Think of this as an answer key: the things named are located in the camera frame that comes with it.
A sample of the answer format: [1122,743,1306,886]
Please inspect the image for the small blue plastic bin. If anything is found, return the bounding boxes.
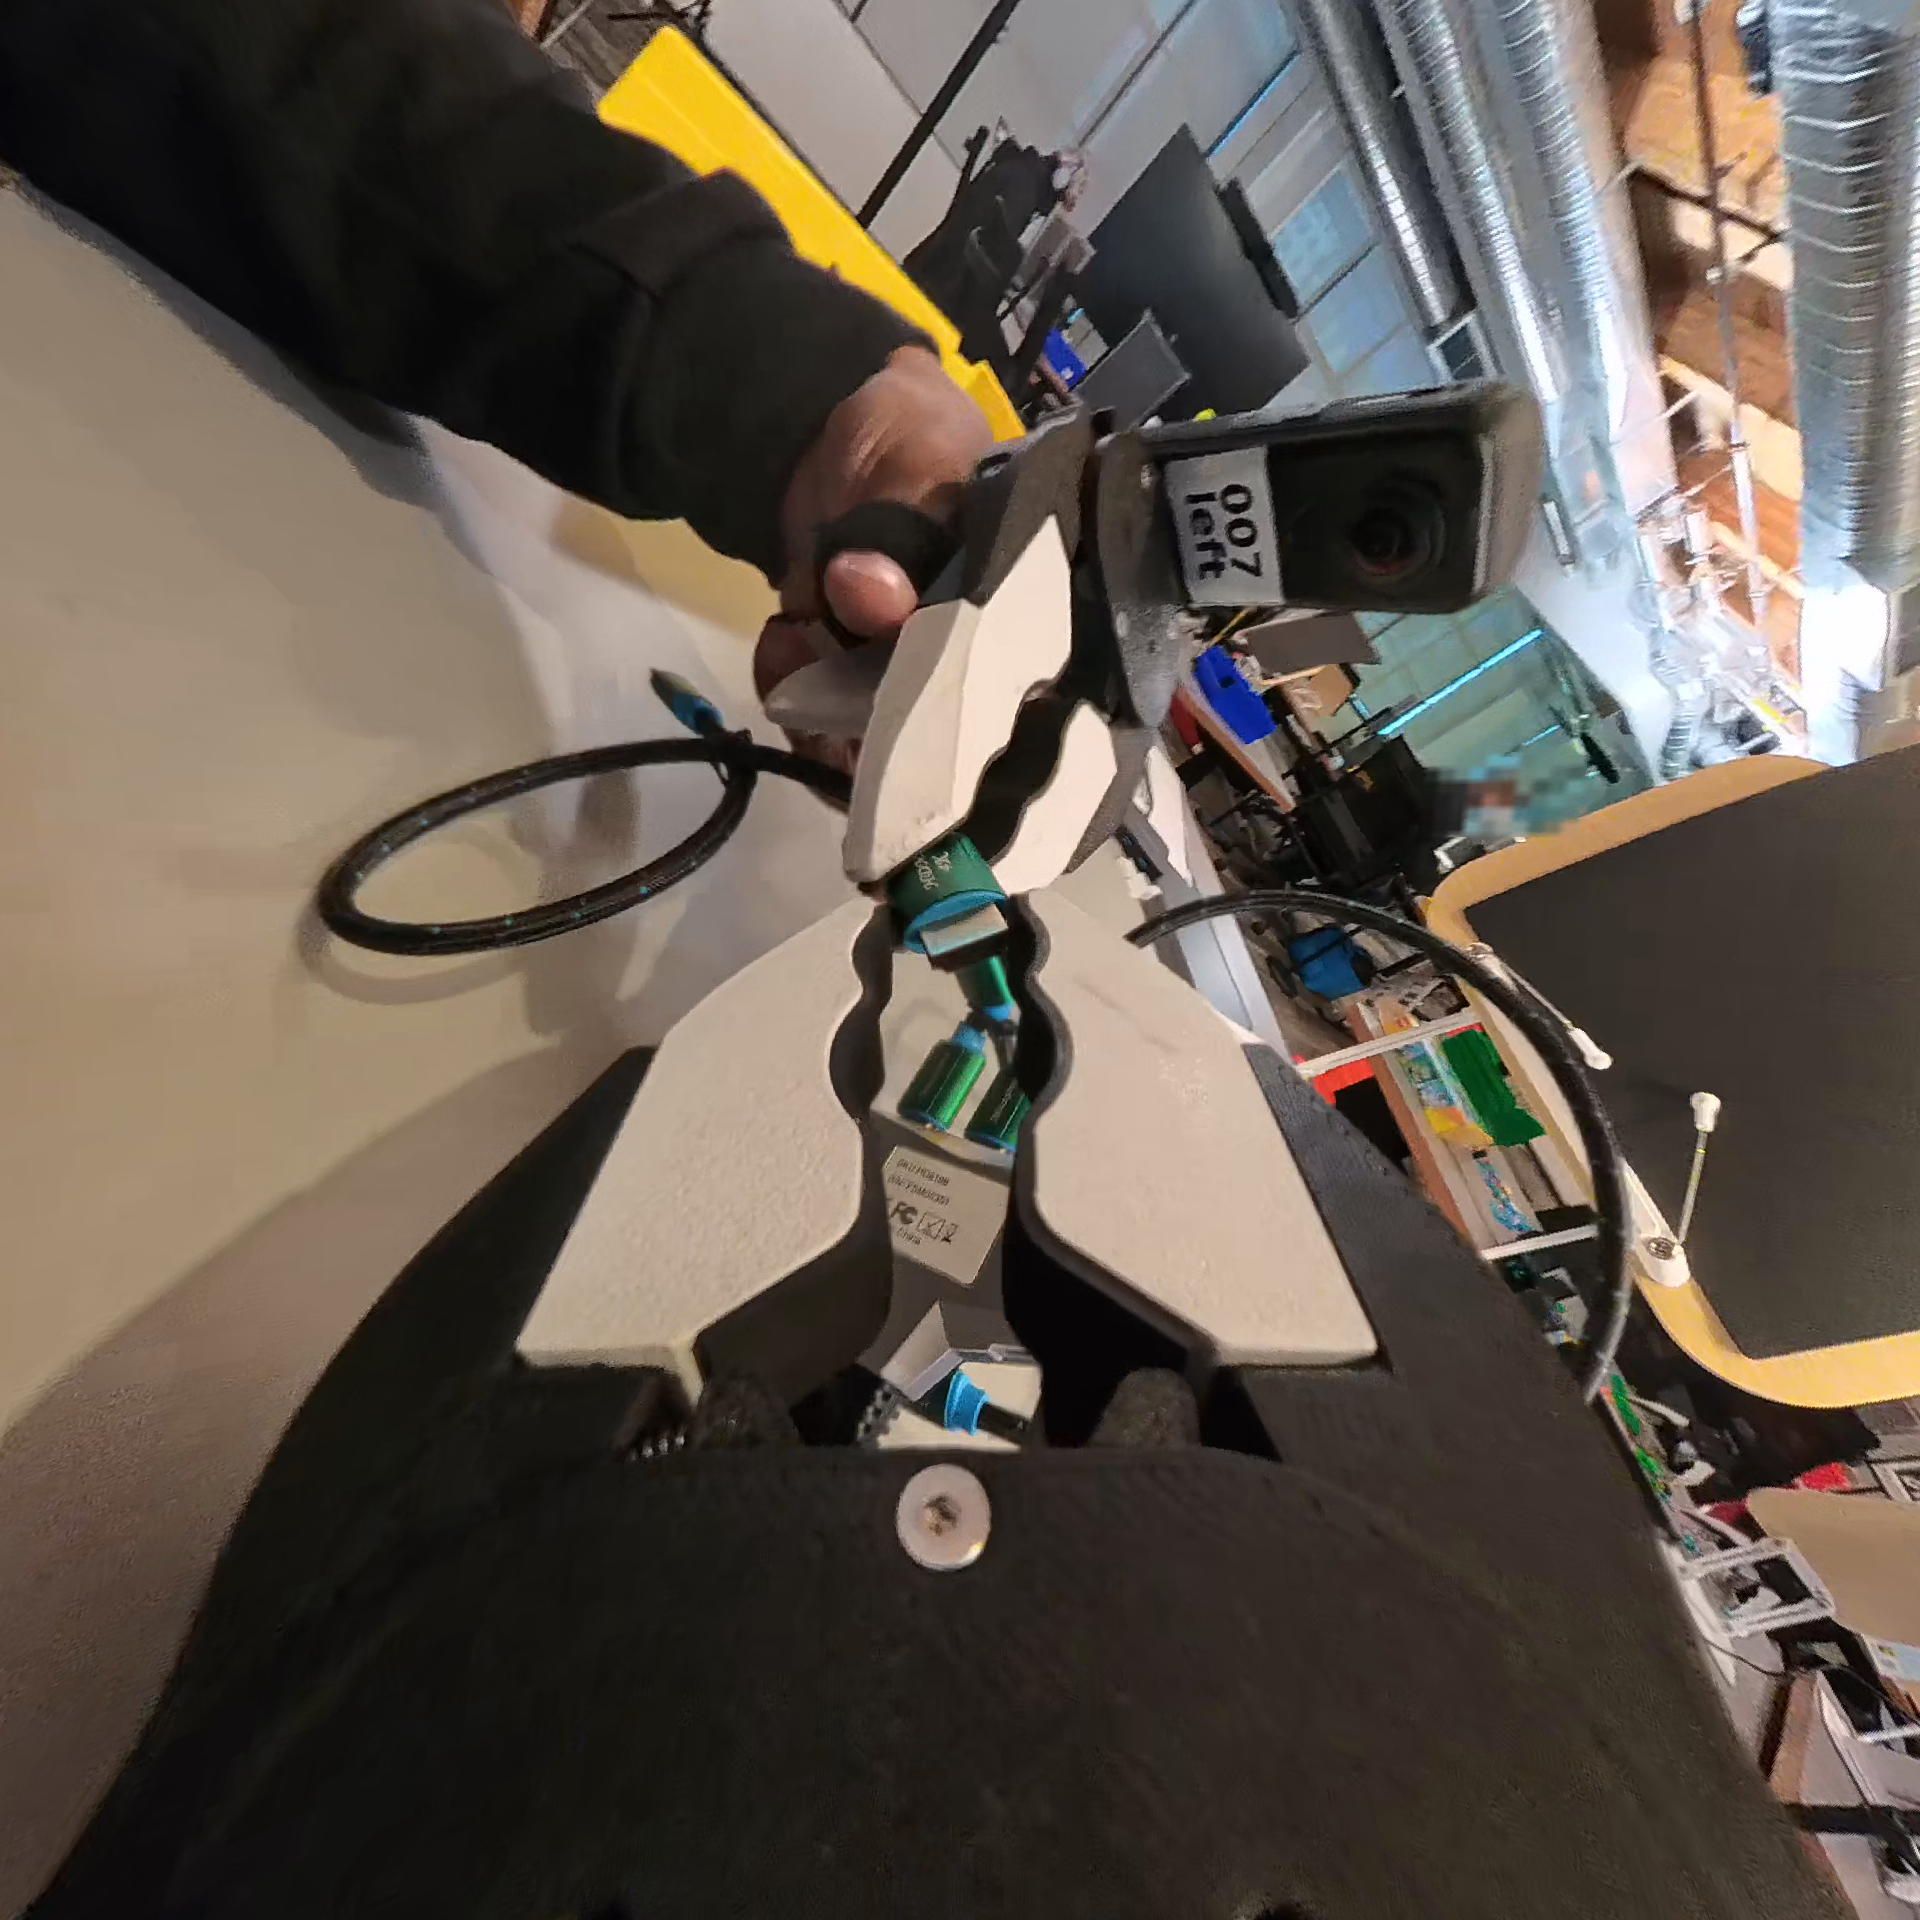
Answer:
[1190,647,1280,741]

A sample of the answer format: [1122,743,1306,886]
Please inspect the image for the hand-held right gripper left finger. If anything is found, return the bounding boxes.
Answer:
[512,898,900,1405]

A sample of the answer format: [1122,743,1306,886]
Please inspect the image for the yellow plastic bin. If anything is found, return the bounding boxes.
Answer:
[598,22,1024,443]

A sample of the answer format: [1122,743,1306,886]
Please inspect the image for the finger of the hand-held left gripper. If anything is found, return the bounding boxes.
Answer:
[989,706,1128,903]
[838,523,1090,889]

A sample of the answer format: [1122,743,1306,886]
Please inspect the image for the silver ventilation duct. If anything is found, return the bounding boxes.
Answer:
[1764,0,1920,600]
[1297,0,1576,416]

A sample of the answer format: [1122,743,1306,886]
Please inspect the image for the person's left forearm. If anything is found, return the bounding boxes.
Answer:
[0,0,940,588]

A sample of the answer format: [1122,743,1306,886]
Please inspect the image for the blue-flecked braided cable green plugs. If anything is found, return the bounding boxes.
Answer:
[321,667,1024,967]
[897,1036,983,1130]
[900,889,1633,1443]
[960,960,1041,1158]

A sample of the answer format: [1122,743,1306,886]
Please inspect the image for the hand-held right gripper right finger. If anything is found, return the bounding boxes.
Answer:
[1007,892,1380,1388]

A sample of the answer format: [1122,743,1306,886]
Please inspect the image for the black board wooden rim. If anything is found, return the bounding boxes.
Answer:
[1420,750,1920,1410]

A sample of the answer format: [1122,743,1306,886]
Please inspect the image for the silver metal port hub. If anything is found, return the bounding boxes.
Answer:
[859,1115,1041,1426]

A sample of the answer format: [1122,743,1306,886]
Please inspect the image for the person's left hand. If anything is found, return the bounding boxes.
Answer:
[751,345,999,779]

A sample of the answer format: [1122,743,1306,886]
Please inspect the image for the black monitor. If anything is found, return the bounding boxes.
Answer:
[1079,128,1308,407]

